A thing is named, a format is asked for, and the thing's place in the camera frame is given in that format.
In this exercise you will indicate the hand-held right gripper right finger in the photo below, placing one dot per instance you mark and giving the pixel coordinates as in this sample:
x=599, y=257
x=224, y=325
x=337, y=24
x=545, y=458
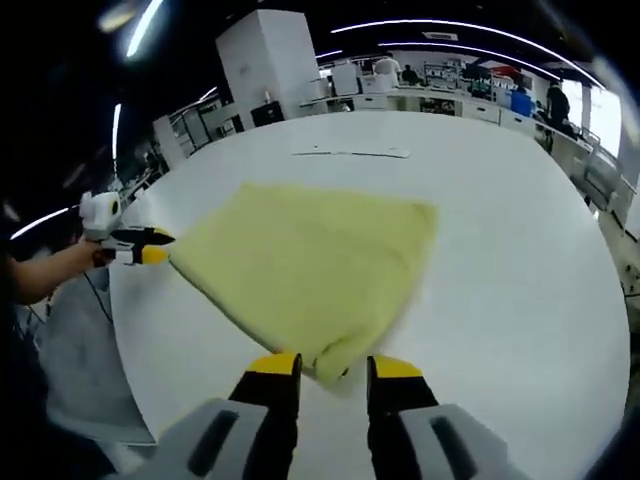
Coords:
x=425, y=440

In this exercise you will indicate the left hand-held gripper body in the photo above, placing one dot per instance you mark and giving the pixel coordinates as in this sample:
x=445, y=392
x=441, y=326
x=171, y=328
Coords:
x=102, y=215

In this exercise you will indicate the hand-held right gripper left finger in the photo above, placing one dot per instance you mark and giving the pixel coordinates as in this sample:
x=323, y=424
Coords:
x=240, y=435

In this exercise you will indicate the yellow blue grey garment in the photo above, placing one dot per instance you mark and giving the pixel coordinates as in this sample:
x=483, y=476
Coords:
x=310, y=260

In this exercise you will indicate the person's left hand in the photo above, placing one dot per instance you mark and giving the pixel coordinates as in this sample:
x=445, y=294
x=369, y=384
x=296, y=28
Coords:
x=90, y=255

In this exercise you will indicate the straight ceiling light strip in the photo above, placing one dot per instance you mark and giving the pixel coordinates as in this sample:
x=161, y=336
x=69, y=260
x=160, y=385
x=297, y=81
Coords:
x=40, y=224
x=117, y=130
x=144, y=27

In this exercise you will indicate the white tall cabinet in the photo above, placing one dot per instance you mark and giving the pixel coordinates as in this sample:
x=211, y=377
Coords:
x=167, y=142

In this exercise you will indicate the black low cabinet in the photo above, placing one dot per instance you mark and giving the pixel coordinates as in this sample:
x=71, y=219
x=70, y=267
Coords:
x=267, y=114

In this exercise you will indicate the white square pillar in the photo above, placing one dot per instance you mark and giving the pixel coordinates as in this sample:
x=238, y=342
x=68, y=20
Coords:
x=267, y=60

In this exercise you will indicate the thin white strip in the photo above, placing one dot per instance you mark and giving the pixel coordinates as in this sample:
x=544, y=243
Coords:
x=350, y=152

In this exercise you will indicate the white box appliance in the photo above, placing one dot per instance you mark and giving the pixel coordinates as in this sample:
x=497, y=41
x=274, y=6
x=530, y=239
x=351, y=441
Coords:
x=315, y=90
x=346, y=79

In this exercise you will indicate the white storage box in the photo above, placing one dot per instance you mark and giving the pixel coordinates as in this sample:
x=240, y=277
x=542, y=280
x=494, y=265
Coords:
x=373, y=84

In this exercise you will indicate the long white workbench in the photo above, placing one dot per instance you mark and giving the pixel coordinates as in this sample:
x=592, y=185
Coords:
x=425, y=102

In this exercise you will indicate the grey mesh office chair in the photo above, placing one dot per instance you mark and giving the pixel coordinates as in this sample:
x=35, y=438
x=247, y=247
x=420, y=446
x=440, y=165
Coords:
x=602, y=172

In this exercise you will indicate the blue plastic bin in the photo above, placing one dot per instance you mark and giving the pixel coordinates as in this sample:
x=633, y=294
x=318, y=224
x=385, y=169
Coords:
x=521, y=104

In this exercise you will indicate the long curved ceiling light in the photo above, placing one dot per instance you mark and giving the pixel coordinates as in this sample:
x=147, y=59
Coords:
x=470, y=32

